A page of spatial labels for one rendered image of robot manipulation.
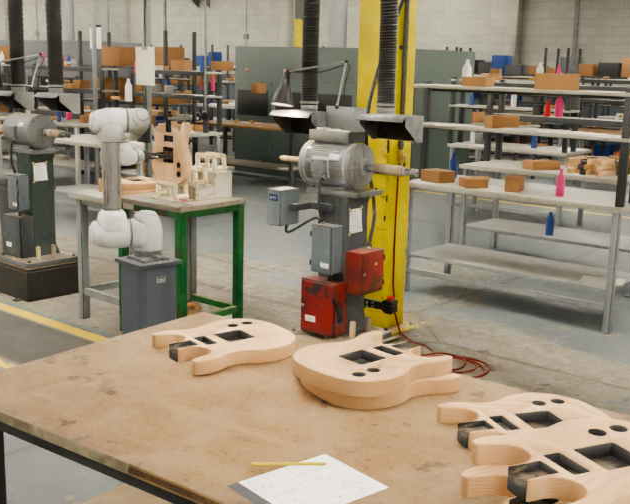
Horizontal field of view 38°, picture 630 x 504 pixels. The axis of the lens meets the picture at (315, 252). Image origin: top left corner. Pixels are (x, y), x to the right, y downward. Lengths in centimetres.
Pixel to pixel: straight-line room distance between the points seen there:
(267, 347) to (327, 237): 223
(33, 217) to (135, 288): 219
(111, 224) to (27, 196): 220
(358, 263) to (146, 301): 119
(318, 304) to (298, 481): 307
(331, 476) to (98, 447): 56
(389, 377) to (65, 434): 84
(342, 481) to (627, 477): 62
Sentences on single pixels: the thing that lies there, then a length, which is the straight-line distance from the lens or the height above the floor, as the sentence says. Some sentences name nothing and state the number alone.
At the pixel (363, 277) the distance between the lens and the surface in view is 500.
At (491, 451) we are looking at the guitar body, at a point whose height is 106.
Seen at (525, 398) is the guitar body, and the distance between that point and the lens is 251.
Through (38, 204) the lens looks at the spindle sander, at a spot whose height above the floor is 70.
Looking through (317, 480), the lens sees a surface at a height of 90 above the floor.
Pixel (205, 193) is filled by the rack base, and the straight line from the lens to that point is 584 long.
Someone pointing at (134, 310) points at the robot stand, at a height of 43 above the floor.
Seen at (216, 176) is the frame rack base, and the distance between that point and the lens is 588.
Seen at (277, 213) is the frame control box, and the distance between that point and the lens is 499.
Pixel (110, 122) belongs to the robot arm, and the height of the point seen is 147.
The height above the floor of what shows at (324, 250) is 79.
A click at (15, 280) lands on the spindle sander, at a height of 14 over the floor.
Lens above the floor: 180
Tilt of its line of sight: 12 degrees down
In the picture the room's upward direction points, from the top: 1 degrees clockwise
